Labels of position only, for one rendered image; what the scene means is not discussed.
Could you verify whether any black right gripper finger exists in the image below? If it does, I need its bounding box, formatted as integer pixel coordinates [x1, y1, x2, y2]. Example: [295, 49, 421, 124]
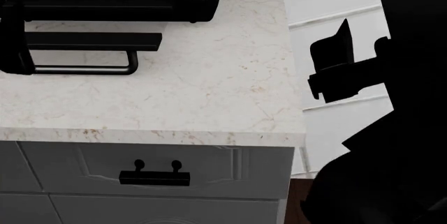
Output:
[309, 36, 351, 74]
[334, 17, 356, 65]

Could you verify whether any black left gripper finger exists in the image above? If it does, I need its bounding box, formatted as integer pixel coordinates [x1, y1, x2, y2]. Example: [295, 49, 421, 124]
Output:
[0, 3, 28, 52]

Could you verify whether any black toaster oven door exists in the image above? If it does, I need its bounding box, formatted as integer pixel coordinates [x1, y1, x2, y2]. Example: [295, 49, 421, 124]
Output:
[23, 31, 163, 76]

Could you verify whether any white drawer front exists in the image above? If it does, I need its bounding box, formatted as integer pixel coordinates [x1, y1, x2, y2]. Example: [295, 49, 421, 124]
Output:
[16, 140, 296, 202]

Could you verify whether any white cabinet door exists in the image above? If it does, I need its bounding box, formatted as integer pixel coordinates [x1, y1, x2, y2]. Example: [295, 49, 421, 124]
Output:
[47, 193, 288, 224]

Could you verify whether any black drawer handle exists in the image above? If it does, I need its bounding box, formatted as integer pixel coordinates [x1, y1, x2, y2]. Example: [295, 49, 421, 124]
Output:
[118, 159, 191, 186]

